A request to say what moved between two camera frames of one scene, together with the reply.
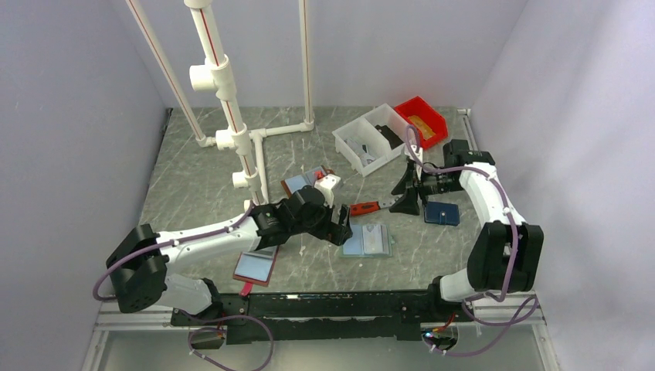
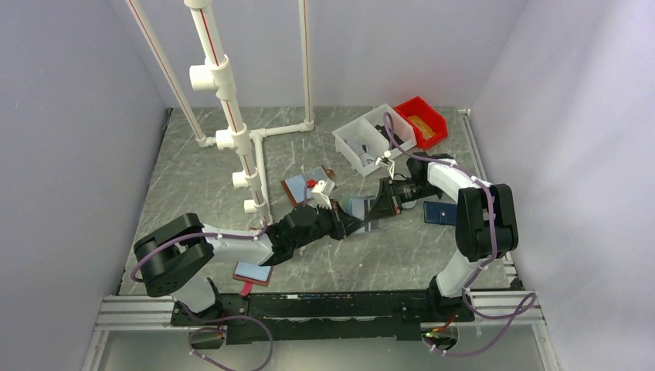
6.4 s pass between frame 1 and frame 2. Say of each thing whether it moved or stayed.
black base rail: stayed
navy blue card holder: stayed
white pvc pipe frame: stayed
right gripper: moved
